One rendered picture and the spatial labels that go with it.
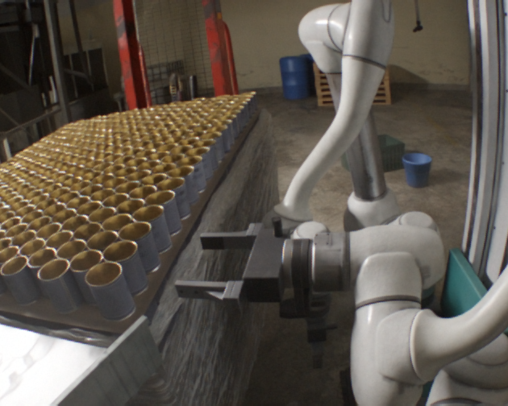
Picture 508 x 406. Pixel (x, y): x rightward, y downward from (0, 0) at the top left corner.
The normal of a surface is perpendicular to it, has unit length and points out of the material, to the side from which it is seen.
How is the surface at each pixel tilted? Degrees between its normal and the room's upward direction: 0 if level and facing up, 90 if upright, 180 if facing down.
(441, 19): 90
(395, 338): 44
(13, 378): 0
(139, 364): 90
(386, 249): 39
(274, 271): 2
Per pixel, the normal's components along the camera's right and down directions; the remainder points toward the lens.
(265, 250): -0.13, -0.89
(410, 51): -0.17, 0.43
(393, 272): -0.19, -0.43
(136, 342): 0.89, 0.08
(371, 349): -0.73, -0.38
